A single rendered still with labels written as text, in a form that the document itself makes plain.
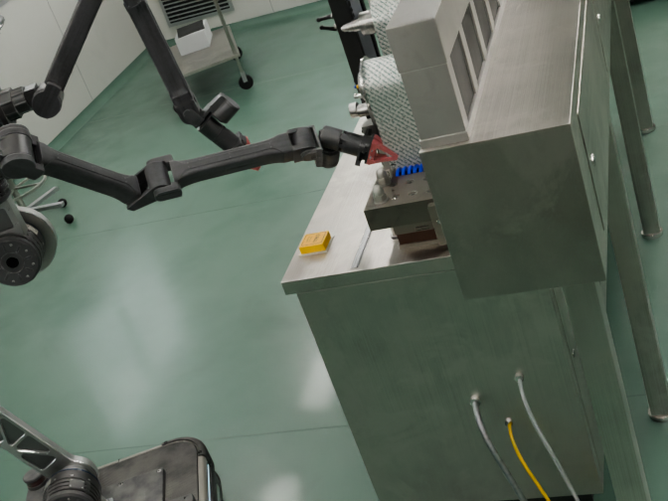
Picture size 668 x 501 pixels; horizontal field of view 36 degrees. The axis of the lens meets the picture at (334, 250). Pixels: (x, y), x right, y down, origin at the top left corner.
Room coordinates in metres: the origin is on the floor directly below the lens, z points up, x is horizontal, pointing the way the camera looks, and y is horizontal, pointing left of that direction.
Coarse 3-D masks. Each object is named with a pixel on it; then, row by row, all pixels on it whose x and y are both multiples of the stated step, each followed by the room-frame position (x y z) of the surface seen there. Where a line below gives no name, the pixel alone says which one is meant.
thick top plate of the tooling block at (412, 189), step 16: (400, 176) 2.43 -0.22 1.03; (416, 176) 2.40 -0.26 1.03; (400, 192) 2.34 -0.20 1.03; (416, 192) 2.31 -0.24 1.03; (368, 208) 2.32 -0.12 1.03; (384, 208) 2.29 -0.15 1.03; (400, 208) 2.28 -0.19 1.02; (416, 208) 2.26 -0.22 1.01; (368, 224) 2.32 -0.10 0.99; (384, 224) 2.30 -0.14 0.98; (400, 224) 2.28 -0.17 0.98
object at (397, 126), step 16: (384, 112) 2.47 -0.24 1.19; (400, 112) 2.46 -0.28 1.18; (384, 128) 2.48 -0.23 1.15; (400, 128) 2.46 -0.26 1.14; (416, 128) 2.44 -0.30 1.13; (384, 144) 2.48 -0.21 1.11; (400, 144) 2.47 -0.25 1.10; (416, 144) 2.45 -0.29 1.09; (400, 160) 2.47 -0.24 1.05; (416, 160) 2.45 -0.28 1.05
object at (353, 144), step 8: (368, 128) 2.54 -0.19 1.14; (344, 136) 2.50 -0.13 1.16; (352, 136) 2.50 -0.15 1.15; (360, 136) 2.50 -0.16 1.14; (344, 144) 2.49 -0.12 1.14; (352, 144) 2.49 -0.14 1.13; (360, 144) 2.46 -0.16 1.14; (344, 152) 2.50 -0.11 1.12; (352, 152) 2.49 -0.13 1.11; (360, 152) 2.47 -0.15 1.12; (360, 160) 2.46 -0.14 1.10
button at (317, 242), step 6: (312, 234) 2.51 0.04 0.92; (318, 234) 2.50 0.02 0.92; (324, 234) 2.49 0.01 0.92; (306, 240) 2.49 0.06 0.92; (312, 240) 2.48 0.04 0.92; (318, 240) 2.47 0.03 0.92; (324, 240) 2.46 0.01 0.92; (300, 246) 2.47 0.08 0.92; (306, 246) 2.46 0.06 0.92; (312, 246) 2.45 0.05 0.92; (318, 246) 2.44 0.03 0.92; (324, 246) 2.44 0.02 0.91; (306, 252) 2.46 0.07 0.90
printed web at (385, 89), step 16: (384, 0) 2.71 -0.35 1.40; (400, 0) 2.69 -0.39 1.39; (384, 16) 2.69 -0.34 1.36; (384, 32) 2.69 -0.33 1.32; (384, 48) 2.70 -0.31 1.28; (368, 64) 2.52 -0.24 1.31; (384, 64) 2.49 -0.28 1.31; (368, 80) 2.49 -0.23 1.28; (384, 80) 2.47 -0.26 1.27; (400, 80) 2.45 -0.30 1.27; (368, 96) 2.48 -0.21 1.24; (384, 96) 2.47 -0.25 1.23; (400, 96) 2.45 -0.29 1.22
